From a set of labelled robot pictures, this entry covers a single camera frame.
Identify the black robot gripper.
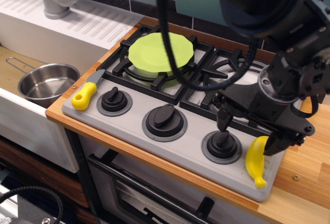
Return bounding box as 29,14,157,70
215,65,316,157

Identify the yellow toy banana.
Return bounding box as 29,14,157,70
245,136,269,188

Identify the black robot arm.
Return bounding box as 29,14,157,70
216,0,329,156

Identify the black right stove knob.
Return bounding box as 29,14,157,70
202,131,242,165

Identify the black stove knob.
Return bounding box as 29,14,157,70
142,104,188,142
202,131,242,165
97,87,133,117

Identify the black right burner grate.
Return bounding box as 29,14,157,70
179,48,271,137

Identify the black burner grate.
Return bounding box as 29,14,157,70
179,48,271,137
97,25,215,105

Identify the black middle stove knob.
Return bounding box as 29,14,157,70
142,104,188,142

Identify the black left burner grate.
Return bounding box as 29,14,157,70
97,25,215,105

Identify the grey toy stove top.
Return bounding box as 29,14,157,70
62,25,283,201

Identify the green plastic plate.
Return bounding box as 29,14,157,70
128,33,194,73

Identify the black left stove knob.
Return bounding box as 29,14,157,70
97,87,133,117

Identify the toy oven door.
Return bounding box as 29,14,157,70
87,150,264,223

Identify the stainless steel pot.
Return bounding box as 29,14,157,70
6,57,80,108

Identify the white toy sink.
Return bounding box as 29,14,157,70
1,0,141,173

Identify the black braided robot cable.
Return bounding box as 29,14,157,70
154,0,258,91

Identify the yellow handled toy knife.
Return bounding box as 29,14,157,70
71,69,105,110

